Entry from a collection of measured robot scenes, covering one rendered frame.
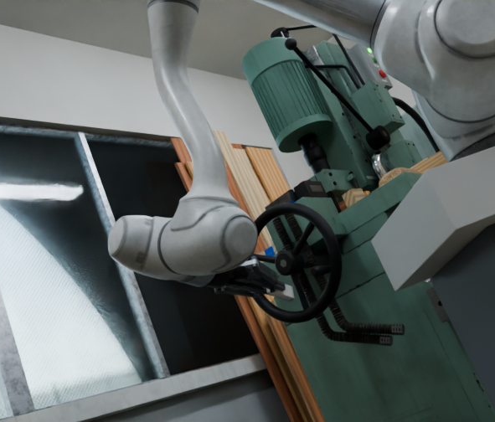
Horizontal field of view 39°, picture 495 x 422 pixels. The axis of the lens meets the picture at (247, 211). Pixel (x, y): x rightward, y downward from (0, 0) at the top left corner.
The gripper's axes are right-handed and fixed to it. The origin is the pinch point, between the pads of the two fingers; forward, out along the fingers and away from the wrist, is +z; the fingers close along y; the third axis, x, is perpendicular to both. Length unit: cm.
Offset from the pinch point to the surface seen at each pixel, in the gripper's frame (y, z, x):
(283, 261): 6.5, 10.7, -13.5
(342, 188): 3, 38, -44
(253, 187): 128, 141, -163
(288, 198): 5.4, 15.8, -33.4
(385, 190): -15.9, 27.0, -27.1
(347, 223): -2.3, 27.7, -25.2
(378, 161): -7, 44, -50
